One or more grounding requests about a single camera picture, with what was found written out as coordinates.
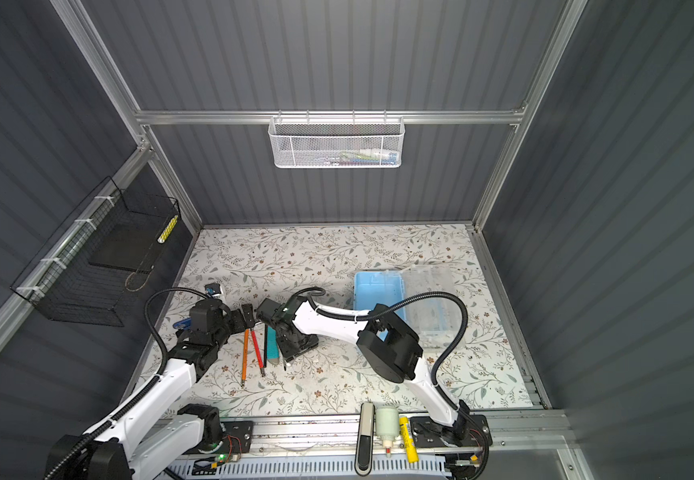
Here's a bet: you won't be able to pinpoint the black pad in basket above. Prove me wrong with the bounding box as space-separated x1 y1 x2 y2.
89 224 165 273

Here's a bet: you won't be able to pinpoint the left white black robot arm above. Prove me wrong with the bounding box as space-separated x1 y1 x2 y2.
44 298 256 479

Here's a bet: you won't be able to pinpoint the white glue bottle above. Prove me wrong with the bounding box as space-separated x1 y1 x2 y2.
375 405 400 457

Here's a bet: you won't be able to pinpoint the white wire mesh basket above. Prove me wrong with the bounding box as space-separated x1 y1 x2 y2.
268 118 406 169

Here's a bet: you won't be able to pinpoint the yellow marker on rail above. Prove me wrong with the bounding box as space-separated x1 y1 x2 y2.
399 416 419 464

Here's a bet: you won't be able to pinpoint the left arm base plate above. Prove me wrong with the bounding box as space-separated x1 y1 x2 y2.
184 420 255 455

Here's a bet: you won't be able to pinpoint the red hex key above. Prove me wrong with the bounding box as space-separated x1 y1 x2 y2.
250 328 266 378

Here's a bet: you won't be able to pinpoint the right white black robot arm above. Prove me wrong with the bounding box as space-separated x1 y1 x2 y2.
257 291 479 439

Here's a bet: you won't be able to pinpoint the black wire mesh basket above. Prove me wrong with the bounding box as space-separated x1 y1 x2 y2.
11 180 181 327

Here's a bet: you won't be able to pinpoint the yellow marker in black basket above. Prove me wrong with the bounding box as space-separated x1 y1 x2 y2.
157 215 179 244

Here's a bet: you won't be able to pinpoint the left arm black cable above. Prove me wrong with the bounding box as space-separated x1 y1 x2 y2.
52 286 216 480

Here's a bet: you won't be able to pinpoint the blue handled pliers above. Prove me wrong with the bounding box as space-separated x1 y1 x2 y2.
173 318 192 331

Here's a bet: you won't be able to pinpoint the teal utility knife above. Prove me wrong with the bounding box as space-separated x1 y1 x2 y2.
266 327 280 365

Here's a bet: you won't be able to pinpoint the black white handheld device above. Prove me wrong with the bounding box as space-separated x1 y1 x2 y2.
354 402 375 477

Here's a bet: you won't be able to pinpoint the blue plastic tool box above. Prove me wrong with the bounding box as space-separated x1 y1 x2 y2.
352 266 474 350

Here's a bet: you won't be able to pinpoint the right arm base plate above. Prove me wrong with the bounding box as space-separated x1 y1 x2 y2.
410 414 493 448

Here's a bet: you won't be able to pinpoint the orange pencil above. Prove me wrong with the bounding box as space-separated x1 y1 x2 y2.
240 328 250 389

